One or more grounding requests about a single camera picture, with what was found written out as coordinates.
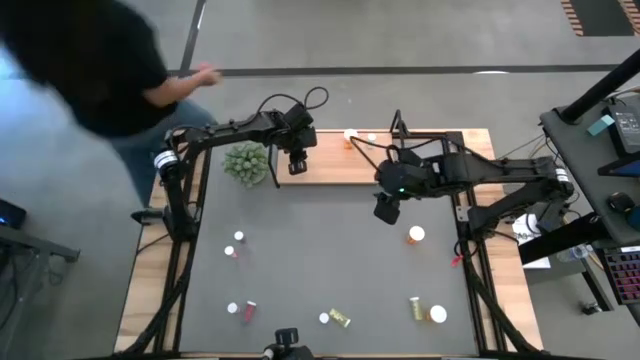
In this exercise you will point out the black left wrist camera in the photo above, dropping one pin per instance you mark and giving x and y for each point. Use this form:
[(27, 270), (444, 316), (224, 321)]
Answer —
[(299, 117)]

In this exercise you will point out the grey side desk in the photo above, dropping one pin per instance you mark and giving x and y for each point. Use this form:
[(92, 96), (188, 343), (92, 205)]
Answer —
[(585, 165)]

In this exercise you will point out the small white cap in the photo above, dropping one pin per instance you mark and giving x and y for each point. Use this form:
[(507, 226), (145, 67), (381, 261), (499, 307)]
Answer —
[(232, 307)]

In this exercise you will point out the teal box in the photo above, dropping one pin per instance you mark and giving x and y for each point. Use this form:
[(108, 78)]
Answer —
[(600, 125)]

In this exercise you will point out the black computer mouse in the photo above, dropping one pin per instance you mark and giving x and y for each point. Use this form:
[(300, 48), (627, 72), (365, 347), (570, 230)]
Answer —
[(620, 202)]

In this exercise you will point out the backlit keyboard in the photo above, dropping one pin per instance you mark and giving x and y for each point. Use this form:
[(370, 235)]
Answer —
[(625, 275)]

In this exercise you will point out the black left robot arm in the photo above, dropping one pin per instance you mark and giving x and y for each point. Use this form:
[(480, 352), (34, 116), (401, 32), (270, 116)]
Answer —
[(235, 130)]

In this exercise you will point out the clear water bottle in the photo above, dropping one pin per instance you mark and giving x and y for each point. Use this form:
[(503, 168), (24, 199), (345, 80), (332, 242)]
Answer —
[(572, 253)]

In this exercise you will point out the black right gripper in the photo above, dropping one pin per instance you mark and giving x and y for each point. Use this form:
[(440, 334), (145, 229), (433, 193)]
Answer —
[(397, 180)]

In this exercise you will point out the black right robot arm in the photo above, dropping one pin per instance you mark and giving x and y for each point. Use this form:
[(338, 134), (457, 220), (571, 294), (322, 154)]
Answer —
[(500, 172)]

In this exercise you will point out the black device with blue light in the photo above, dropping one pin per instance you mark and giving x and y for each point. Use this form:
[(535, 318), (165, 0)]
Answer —
[(12, 215)]

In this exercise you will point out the black power adapter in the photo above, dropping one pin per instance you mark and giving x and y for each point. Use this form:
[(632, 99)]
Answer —
[(627, 130)]

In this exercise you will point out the red tag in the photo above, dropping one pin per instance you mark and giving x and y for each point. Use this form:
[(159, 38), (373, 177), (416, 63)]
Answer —
[(456, 260)]

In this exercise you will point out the black table-level camera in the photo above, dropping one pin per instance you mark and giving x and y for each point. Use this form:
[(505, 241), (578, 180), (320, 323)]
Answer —
[(287, 337)]

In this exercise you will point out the black metal station frame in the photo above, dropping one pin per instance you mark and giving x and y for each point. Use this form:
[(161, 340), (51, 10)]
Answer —
[(455, 137)]

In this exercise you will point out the person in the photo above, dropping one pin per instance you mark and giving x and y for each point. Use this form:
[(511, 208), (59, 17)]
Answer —
[(90, 60)]

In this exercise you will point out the white paper sheet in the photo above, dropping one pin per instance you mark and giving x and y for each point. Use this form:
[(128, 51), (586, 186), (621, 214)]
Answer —
[(524, 231)]

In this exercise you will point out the green potted plant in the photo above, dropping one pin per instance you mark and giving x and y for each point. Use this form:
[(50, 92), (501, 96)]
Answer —
[(245, 162)]

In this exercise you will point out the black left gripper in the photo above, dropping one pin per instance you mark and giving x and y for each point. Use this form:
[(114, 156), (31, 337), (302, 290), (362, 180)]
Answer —
[(295, 140)]

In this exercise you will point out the yellow-green medicine bottle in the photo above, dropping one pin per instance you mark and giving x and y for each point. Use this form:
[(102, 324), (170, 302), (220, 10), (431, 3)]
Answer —
[(416, 309), (340, 318)]

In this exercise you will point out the black pole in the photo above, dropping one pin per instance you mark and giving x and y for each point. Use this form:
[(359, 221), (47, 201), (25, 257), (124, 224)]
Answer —
[(600, 87)]

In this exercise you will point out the wooden shelf with black legs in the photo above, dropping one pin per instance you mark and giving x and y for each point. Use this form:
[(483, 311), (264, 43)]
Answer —
[(330, 170)]

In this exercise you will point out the dark tablet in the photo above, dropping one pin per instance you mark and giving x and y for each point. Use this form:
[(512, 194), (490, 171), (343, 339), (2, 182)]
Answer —
[(622, 169)]

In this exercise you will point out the pink medicine bottle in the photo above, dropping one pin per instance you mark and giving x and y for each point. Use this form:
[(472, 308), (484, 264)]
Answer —
[(229, 250), (324, 317)]

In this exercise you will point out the grey table mat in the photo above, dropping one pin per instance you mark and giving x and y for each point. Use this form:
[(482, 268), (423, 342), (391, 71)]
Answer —
[(325, 270)]

